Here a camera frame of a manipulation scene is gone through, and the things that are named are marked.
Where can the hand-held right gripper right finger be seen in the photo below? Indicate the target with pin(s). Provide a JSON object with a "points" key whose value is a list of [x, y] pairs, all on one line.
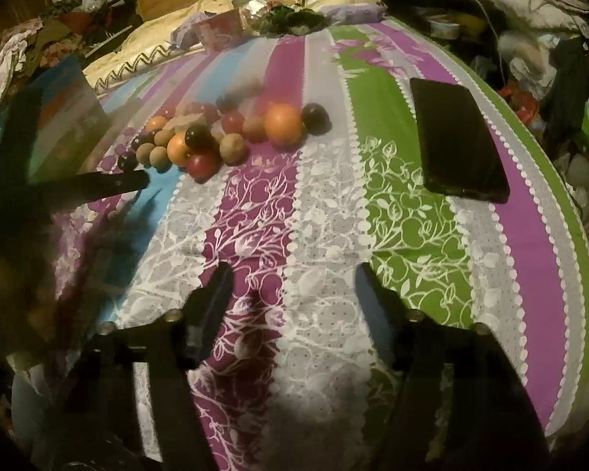
{"points": [[375, 304]]}

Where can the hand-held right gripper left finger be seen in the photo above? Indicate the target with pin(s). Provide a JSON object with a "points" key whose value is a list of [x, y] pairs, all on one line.
{"points": [[215, 299]]}

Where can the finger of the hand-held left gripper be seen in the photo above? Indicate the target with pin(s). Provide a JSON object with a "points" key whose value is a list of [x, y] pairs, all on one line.
{"points": [[113, 184]]}

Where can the dark purple plum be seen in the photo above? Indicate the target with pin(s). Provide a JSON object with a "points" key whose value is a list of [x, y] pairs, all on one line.
{"points": [[197, 136], [317, 117], [226, 103], [127, 161]]}

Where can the brown kiwi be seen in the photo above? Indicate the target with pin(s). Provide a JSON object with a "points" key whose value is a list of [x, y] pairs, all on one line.
{"points": [[159, 158], [254, 129], [164, 137], [144, 152], [233, 148]]}

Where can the small orange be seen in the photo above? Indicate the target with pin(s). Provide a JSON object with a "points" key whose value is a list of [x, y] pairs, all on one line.
{"points": [[178, 151], [155, 123]]}

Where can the blue cardboard box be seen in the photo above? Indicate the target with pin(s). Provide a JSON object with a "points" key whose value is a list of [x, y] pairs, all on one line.
{"points": [[64, 113]]}

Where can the red tomato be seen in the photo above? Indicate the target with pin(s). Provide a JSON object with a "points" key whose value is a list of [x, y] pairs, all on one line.
{"points": [[203, 166], [232, 121]]}

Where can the striped floral bedsheet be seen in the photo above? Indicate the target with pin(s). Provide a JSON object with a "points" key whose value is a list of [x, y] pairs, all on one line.
{"points": [[334, 216]]}

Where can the cream yellow pillow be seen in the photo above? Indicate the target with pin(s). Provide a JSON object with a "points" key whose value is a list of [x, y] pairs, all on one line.
{"points": [[152, 54]]}

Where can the pile of clothes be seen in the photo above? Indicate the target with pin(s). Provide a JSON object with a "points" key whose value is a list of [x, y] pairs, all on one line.
{"points": [[44, 34]]}

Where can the large orange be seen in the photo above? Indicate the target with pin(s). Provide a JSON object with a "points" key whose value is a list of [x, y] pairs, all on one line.
{"points": [[283, 123]]}

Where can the black smartphone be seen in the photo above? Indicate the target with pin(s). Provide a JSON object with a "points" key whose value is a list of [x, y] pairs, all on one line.
{"points": [[459, 142]]}

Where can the pink box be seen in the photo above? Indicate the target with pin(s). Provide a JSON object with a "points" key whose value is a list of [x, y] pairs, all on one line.
{"points": [[218, 29]]}

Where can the clear plastic bag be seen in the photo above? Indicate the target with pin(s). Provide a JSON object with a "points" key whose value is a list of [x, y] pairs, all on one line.
{"points": [[255, 10]]}

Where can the dark green cloth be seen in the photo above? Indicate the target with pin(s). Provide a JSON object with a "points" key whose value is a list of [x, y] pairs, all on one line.
{"points": [[294, 20]]}

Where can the red plastic bag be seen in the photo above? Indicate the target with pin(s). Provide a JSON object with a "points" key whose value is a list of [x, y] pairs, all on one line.
{"points": [[520, 103]]}

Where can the purple floral pillow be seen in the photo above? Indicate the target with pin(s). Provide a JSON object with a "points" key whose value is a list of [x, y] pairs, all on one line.
{"points": [[353, 11]]}

